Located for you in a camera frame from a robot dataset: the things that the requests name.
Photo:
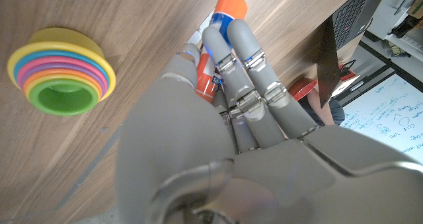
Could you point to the seated person in grey shirt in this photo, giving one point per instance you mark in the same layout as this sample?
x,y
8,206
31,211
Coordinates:
x,y
335,111

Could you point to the wooden box with red face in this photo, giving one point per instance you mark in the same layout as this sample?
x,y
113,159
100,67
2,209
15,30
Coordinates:
x,y
347,85

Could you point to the cardboard box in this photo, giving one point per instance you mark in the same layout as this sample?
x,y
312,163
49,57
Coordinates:
x,y
417,7

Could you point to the red bowl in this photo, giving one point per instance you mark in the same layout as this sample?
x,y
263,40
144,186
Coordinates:
x,y
302,88

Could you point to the black laptop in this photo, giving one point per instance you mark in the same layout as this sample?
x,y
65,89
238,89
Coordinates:
x,y
350,16

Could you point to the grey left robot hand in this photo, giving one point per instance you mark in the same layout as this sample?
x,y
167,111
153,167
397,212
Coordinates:
x,y
198,158

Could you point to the orange glue stick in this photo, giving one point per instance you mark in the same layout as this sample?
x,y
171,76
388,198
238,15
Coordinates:
x,y
231,6

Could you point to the white shelf cabinet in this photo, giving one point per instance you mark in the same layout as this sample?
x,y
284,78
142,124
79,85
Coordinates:
x,y
390,6

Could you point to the rainbow stacking cups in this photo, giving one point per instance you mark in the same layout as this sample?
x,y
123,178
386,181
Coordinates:
x,y
62,98

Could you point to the whiteboard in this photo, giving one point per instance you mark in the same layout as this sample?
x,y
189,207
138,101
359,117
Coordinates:
x,y
390,118

